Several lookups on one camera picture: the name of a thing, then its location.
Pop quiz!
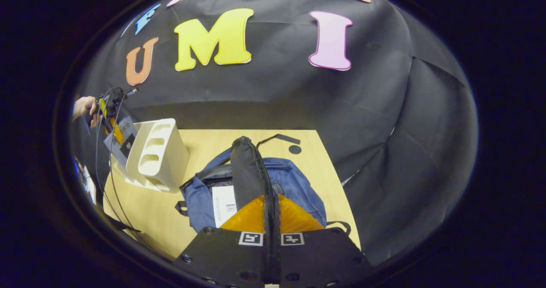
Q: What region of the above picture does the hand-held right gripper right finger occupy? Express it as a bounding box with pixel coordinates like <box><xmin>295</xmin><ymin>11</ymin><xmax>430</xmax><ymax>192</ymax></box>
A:
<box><xmin>272</xmin><ymin>194</ymin><xmax>376</xmax><ymax>288</ymax></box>

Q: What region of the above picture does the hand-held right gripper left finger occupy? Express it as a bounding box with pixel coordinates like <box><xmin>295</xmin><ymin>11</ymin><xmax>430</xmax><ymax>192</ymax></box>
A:
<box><xmin>173</xmin><ymin>194</ymin><xmax>273</xmax><ymax>288</ymax></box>

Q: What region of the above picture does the grey cover book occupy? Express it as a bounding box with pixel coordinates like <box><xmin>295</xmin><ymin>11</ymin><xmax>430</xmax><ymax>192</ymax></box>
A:
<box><xmin>104</xmin><ymin>116</ymin><xmax>139</xmax><ymax>167</ymax></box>

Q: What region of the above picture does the white cover book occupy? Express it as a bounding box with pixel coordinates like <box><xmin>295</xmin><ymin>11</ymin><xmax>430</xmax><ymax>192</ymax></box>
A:
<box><xmin>212</xmin><ymin>186</ymin><xmax>238</xmax><ymax>229</ymax></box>

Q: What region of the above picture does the white plastic bookshelf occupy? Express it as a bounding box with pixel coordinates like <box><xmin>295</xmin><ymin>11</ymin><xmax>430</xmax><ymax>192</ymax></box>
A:
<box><xmin>125</xmin><ymin>118</ymin><xmax>191</xmax><ymax>193</ymax></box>

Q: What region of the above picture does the blue schoolbag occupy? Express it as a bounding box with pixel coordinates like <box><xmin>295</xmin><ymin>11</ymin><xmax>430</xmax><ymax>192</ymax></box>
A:
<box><xmin>175</xmin><ymin>134</ymin><xmax>352</xmax><ymax>237</ymax></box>

